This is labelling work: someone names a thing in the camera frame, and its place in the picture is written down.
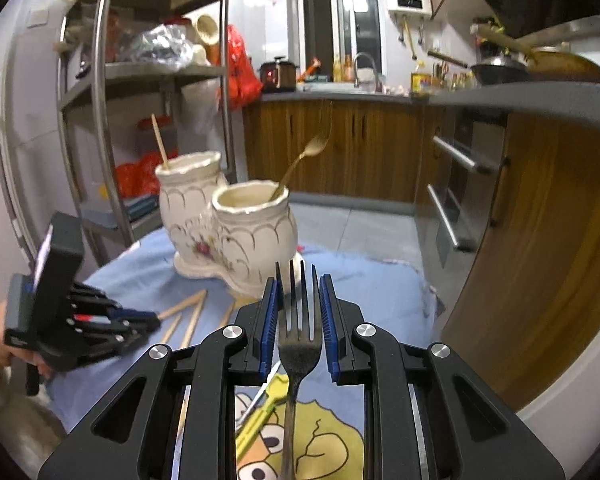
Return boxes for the white fuzzy cloth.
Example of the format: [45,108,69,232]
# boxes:
[0,367,68,476]

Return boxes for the yellow plastic fork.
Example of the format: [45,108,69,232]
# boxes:
[235,375,290,461]

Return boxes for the kitchen window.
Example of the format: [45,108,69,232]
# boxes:
[296,0,385,81]

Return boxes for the hanging red plastic bag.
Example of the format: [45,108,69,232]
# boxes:
[217,24,263,111]

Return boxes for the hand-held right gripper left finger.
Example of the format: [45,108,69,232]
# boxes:
[37,261,286,480]

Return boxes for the row of condiment bottles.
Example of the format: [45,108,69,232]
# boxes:
[432,62,476,91]

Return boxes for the crumpled red plastic bag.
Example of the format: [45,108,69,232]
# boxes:
[114,155,163,198]

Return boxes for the blue cartoon printed tablecloth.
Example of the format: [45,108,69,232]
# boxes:
[45,230,438,480]

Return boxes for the yellow drink bottles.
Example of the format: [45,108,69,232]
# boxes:
[332,54,355,83]

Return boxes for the white ceramic utensil holder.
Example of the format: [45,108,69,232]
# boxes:
[155,151,306,302]

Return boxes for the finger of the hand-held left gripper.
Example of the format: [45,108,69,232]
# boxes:
[74,320,154,362]
[70,282,162,327]

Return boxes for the grey kitchen countertop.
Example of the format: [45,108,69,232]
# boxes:
[260,82,600,136]

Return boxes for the yellow cooking oil bottle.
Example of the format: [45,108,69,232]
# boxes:
[411,60,433,95]

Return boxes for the blue books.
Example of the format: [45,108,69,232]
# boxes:
[122,195,160,223]

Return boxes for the large metal wok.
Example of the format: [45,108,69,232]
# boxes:
[510,45,600,86]

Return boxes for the wooden spatula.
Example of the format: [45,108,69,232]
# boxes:
[475,25,541,61]

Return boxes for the beige ceramic holder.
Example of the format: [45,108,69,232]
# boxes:
[192,14,221,51]

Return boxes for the wooden base cabinets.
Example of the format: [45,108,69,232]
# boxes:
[242,97,600,413]

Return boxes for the clear plastic bag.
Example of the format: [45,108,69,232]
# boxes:
[122,24,196,71]

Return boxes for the stainless steel oven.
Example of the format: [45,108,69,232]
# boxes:
[415,107,511,306]

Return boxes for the metal shelf rack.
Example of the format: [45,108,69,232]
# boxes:
[55,0,238,266]

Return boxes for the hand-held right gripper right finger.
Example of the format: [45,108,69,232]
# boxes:
[317,274,566,480]

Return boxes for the silver metal fork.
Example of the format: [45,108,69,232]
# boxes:
[275,260,325,480]

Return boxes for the dark red rice cooker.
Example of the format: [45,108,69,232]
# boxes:
[258,56,298,93]

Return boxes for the red lid plastic container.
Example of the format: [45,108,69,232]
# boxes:
[137,116,176,161]

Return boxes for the steel kitchen faucet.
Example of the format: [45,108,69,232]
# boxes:
[352,51,383,93]

